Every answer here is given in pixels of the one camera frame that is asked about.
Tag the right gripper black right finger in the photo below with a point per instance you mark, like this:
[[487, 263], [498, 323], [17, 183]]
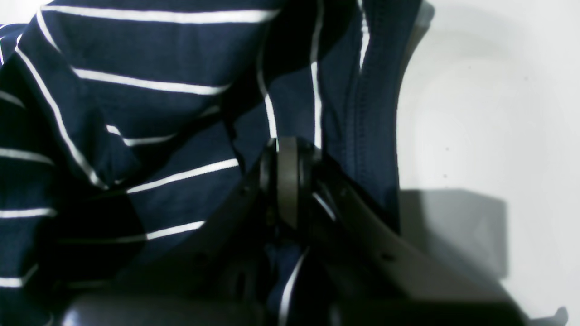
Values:
[[376, 278]]

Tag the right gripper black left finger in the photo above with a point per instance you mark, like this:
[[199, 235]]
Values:
[[219, 276]]

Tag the navy white striped T-shirt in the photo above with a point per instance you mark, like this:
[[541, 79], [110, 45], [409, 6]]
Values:
[[125, 124]]

